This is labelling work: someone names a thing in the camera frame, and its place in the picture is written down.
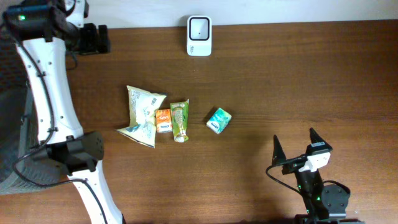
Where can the beige snack bag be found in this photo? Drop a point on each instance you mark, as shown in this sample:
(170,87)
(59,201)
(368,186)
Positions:
(142,107)

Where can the orange small carton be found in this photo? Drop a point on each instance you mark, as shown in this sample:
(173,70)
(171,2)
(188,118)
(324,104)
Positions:
(163,121)

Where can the teal tissue pack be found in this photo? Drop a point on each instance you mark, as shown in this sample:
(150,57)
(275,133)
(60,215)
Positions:
(219,120)

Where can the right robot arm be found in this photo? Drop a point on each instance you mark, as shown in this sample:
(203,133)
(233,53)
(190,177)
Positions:
(325,200)

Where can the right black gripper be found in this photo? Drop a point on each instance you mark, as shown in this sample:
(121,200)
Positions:
(278,155)

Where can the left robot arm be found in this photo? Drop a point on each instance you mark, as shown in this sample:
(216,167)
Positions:
(44,31)

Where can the green snack tube packet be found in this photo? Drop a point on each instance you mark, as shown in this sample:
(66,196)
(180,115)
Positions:
(179,113)

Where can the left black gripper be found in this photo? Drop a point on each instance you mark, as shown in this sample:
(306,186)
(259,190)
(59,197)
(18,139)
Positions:
(97,46)

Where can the dark grey plastic basket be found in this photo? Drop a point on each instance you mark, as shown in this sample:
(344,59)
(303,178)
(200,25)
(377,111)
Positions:
(18,118)

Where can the white barcode scanner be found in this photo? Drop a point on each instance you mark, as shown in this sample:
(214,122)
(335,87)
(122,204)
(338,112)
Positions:
(199,36)

